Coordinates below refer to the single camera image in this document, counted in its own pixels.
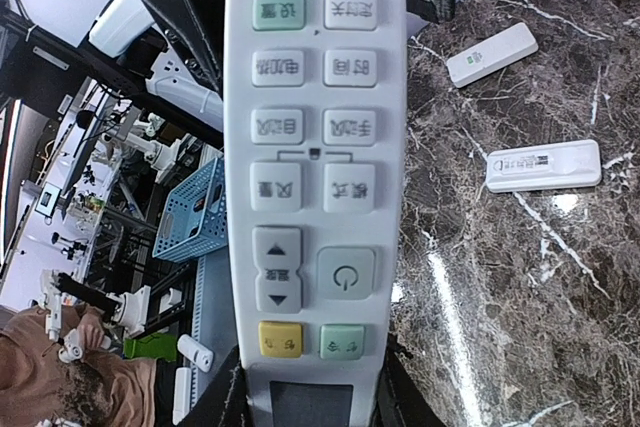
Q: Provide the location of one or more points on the plain white slim remote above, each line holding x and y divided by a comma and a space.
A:
491, 55

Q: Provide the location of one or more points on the white remote with barcode label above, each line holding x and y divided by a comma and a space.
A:
566, 165

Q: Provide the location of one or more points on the green plastic box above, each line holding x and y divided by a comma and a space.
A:
156, 346

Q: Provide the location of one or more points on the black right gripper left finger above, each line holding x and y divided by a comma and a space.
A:
224, 402

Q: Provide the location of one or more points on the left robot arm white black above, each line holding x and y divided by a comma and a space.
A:
155, 47

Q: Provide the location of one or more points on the white button remote control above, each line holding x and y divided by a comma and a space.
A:
313, 241

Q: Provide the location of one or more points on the blue perforated plastic basket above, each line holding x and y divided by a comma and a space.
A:
194, 221

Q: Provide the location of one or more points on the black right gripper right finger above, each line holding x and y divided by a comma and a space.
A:
399, 402

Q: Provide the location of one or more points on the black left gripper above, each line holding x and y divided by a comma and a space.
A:
195, 30

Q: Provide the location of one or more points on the person in brown shirt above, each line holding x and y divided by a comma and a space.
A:
101, 389

